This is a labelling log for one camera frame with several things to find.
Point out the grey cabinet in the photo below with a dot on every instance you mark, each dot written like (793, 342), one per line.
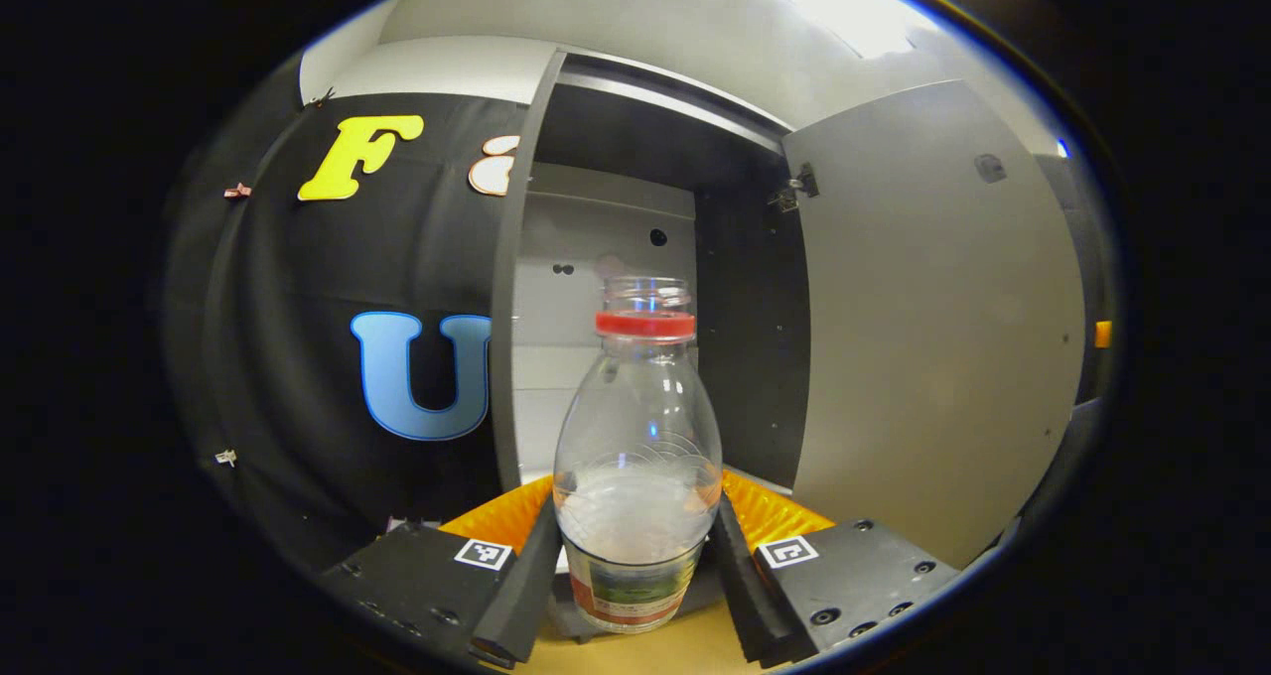
(556, 318)

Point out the copper clip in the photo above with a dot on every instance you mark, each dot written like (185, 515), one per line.
(236, 191)

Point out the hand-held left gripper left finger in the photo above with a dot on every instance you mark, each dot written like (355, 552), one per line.
(516, 601)

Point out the black clip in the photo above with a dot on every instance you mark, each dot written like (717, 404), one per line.
(320, 97)

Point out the beige cabinet door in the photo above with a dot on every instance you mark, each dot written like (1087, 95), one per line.
(923, 357)

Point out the black backdrop cloth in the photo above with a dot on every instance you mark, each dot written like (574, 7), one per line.
(298, 357)

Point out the white clip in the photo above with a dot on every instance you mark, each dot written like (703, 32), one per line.
(226, 457)

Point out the metal door hinge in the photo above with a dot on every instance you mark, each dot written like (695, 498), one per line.
(794, 191)

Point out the large ceiling light panel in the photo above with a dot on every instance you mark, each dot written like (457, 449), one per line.
(844, 5)

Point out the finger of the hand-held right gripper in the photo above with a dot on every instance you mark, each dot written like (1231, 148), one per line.
(1103, 334)

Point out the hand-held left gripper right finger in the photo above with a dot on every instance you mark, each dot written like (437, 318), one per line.
(755, 601)

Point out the clear plastic bottle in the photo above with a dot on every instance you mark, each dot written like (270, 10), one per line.
(635, 437)

